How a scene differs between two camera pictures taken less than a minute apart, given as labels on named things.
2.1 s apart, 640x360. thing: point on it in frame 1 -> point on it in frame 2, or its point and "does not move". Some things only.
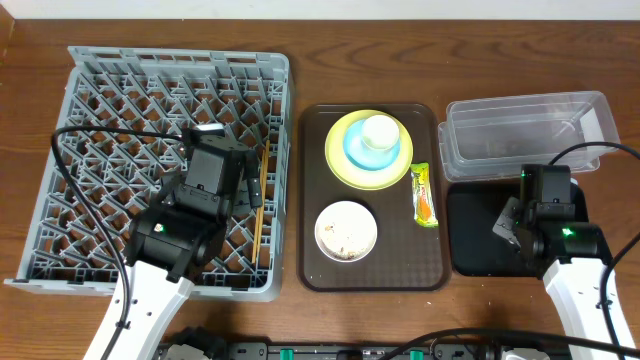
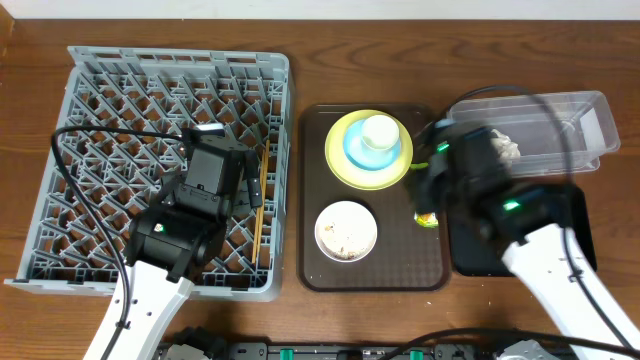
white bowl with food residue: (346, 231) does not move
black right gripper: (507, 226) -> (426, 187)
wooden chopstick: (262, 201) does not move
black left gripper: (245, 176) does not move
